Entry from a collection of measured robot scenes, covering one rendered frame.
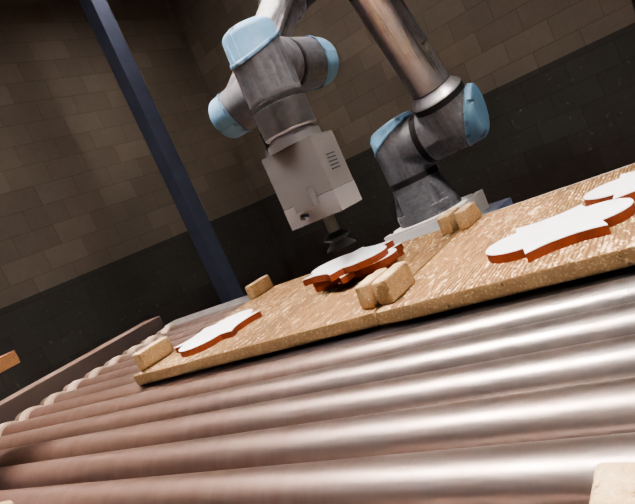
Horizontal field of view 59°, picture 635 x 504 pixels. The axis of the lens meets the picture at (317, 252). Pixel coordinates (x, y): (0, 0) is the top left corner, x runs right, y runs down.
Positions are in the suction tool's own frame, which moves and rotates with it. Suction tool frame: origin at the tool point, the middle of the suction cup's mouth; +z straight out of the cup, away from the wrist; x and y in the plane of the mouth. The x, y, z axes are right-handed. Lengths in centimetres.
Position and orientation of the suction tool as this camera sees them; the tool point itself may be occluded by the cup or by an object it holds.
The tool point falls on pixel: (341, 246)
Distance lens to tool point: 76.7
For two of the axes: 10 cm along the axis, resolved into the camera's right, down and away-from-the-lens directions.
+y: 7.8, -2.9, -5.5
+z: 4.1, 9.1, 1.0
